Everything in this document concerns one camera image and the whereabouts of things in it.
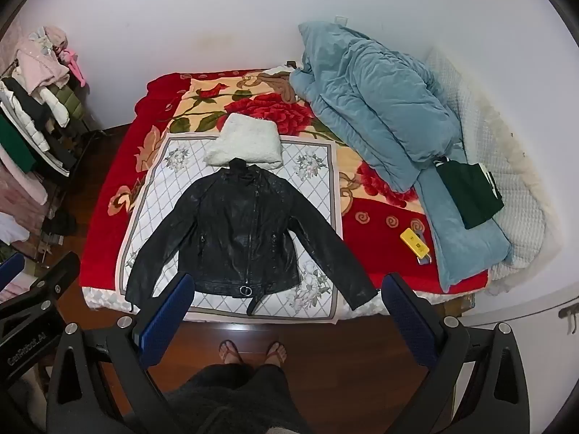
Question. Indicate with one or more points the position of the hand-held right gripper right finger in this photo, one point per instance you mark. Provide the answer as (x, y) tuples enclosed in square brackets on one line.
[(408, 321)]

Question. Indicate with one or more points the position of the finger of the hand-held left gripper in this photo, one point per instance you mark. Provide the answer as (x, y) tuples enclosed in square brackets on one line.
[(11, 271), (61, 275)]

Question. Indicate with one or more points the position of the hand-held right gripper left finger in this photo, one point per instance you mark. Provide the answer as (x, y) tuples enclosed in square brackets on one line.
[(166, 308)]

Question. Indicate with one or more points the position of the black leather jacket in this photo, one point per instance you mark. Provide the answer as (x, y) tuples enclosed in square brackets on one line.
[(239, 221)]

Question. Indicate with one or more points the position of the rack of hanging clothes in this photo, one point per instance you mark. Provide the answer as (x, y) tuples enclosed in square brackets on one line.
[(31, 113)]

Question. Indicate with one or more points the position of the bed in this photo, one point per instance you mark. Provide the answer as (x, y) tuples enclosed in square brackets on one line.
[(104, 296)]

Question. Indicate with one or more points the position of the person's left foot in sandal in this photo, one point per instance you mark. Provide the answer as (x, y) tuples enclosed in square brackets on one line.
[(230, 351)]

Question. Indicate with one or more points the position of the person's foot in sandal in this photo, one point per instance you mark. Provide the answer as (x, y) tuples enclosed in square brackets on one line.
[(276, 352), (230, 351)]

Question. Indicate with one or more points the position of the yellow handheld device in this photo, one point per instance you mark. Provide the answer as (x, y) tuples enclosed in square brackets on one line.
[(415, 241)]

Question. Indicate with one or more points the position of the person's dark fuzzy garment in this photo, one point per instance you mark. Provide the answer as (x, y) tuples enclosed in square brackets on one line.
[(235, 402)]

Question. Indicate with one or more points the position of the person's right foot in sandal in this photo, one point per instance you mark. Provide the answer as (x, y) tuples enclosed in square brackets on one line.
[(276, 352)]

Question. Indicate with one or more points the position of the white door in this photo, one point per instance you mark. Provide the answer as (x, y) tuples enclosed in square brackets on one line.
[(533, 307)]

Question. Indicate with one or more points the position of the dark green garment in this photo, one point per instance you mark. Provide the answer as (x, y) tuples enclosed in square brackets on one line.
[(472, 194)]

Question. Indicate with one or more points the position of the white diamond-pattern floral sheet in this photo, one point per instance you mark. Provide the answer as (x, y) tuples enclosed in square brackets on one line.
[(316, 181)]

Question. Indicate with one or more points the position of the white quilted bedspread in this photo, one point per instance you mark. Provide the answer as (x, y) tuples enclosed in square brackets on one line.
[(520, 190)]

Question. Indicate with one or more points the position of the white fluffy folded sweater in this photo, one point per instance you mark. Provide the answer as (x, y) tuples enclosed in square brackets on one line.
[(246, 142)]

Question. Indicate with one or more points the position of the light blue quilt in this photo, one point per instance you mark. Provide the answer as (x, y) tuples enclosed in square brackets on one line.
[(375, 99)]

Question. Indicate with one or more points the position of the red floral blanket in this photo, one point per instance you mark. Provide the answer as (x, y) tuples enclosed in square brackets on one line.
[(267, 104)]

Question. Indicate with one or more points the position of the white wall socket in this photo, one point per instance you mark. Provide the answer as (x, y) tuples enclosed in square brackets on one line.
[(341, 19)]

